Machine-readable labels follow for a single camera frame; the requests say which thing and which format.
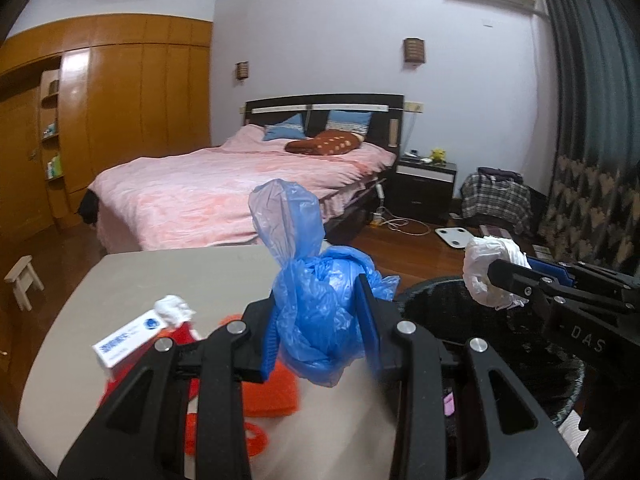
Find blue pillow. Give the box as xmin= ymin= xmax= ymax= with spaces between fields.
xmin=326 ymin=110 xmax=373 ymax=137
xmin=262 ymin=114 xmax=307 ymax=142

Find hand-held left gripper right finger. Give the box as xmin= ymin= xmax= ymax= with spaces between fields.
xmin=352 ymin=274 xmax=586 ymax=480

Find black mesh trash bin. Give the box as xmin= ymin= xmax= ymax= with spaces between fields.
xmin=395 ymin=275 xmax=587 ymax=480

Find pink duvet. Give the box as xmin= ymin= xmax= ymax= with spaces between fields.
xmin=87 ymin=125 xmax=396 ymax=252

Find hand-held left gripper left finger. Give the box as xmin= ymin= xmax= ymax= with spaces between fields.
xmin=57 ymin=300 xmax=281 ymax=480

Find white plastic bag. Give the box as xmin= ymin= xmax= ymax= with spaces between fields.
xmin=462 ymin=236 xmax=532 ymax=311

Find red ribbon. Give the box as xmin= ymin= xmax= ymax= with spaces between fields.
xmin=184 ymin=407 xmax=268 ymax=458

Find orange bubble wrap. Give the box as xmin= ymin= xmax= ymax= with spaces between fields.
xmin=222 ymin=312 xmax=301 ymax=418

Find small white stool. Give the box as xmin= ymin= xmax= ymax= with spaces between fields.
xmin=4 ymin=255 xmax=45 ymax=312

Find blue plastic bag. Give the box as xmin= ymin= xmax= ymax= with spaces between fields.
xmin=248 ymin=178 xmax=402 ymax=388

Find brown dotted cushion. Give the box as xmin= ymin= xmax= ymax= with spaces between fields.
xmin=285 ymin=130 xmax=363 ymax=157

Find bed with dark headboard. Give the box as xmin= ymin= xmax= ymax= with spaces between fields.
xmin=80 ymin=94 xmax=405 ymax=253

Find white cable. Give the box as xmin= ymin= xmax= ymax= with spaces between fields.
xmin=382 ymin=205 xmax=431 ymax=237

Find white tissue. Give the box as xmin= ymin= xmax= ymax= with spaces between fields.
xmin=154 ymin=295 xmax=195 ymax=328

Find white bathroom scale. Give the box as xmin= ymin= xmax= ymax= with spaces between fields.
xmin=434 ymin=226 xmax=473 ymax=250

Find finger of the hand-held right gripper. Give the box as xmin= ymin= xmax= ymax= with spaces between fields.
xmin=487 ymin=258 xmax=556 ymax=313
xmin=527 ymin=255 xmax=640 ymax=306

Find dark patterned curtain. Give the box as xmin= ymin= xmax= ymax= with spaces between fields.
xmin=530 ymin=0 xmax=640 ymax=273

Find white and blue carton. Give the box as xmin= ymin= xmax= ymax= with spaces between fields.
xmin=92 ymin=311 xmax=163 ymax=373

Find wooden wardrobe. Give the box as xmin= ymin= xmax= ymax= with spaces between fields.
xmin=0 ymin=12 xmax=213 ymax=231

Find black and white nightstand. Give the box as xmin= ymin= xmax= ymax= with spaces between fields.
xmin=387 ymin=152 xmax=458 ymax=226

